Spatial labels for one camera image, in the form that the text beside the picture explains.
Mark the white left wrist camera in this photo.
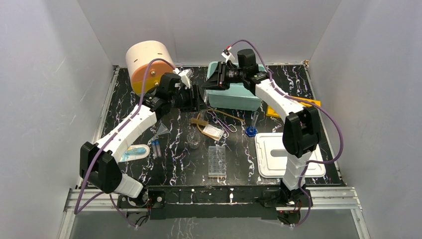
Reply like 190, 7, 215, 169
173, 68, 193, 89

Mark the white bin lid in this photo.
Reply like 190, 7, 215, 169
255, 132, 326, 178

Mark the clear well plate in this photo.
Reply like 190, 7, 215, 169
208, 146, 226, 178

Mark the graduated cylinder blue base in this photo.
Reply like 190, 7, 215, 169
245, 111, 259, 137

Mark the wooden test tube clamp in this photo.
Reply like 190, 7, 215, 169
190, 118, 209, 127

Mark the small clear plastic bag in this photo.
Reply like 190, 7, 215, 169
202, 124, 224, 141

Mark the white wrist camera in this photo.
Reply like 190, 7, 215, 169
221, 45, 235, 63
173, 68, 193, 89

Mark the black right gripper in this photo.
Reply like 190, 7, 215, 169
201, 62, 245, 92

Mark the teal plastic bin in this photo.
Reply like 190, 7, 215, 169
205, 61, 268, 112

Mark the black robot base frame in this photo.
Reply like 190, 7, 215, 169
117, 185, 313, 220

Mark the blue capped vial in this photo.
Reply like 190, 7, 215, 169
151, 140, 157, 159
155, 139, 162, 157

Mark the clear plastic funnel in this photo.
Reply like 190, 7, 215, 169
148, 123, 170, 142

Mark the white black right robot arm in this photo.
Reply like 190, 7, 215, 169
203, 49, 321, 206

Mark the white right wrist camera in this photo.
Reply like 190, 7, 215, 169
221, 45, 235, 63

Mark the cream orange cylindrical centrifuge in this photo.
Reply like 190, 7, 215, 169
125, 40, 175, 96

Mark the tan rubber tubing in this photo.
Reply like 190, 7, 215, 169
196, 109, 245, 122

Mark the blue capped vial left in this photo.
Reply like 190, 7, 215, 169
151, 140, 157, 159

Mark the yellow test tube rack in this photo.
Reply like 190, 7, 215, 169
266, 97, 321, 118

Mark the blue capped vial right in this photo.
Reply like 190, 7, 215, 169
155, 139, 162, 157

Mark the blue packaged syringe blister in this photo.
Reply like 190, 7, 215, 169
119, 144, 150, 162

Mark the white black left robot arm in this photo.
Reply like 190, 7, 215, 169
80, 69, 206, 207

